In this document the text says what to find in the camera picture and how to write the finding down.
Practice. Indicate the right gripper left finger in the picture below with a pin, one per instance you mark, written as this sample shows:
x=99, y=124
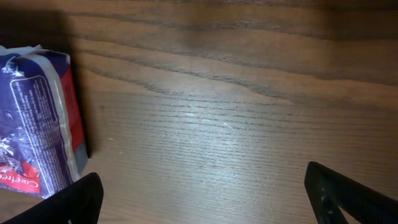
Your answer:
x=79, y=203

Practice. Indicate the purple square snack packet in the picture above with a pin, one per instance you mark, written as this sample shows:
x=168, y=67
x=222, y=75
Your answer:
x=43, y=148

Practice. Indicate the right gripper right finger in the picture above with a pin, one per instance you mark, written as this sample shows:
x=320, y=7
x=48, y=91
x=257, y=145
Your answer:
x=331, y=192

